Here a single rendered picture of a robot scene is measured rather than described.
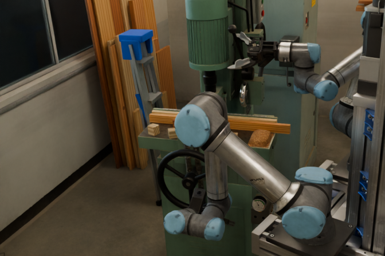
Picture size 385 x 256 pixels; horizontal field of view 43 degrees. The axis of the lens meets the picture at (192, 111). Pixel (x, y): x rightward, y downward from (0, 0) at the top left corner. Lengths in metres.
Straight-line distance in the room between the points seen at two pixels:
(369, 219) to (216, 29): 0.93
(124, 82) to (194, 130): 2.18
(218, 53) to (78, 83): 1.74
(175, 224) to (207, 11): 0.86
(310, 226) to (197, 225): 0.39
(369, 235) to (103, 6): 2.45
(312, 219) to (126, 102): 2.37
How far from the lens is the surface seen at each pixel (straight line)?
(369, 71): 1.63
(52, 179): 3.52
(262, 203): 2.10
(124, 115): 3.62
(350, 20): 4.30
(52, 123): 3.42
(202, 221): 1.63
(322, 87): 1.77
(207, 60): 2.04
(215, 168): 1.63
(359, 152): 1.71
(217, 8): 2.00
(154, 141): 2.18
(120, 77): 3.54
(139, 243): 3.04
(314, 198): 1.48
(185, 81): 4.90
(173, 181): 2.25
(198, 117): 1.38
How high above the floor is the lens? 1.84
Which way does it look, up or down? 23 degrees down
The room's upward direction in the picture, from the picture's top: 4 degrees counter-clockwise
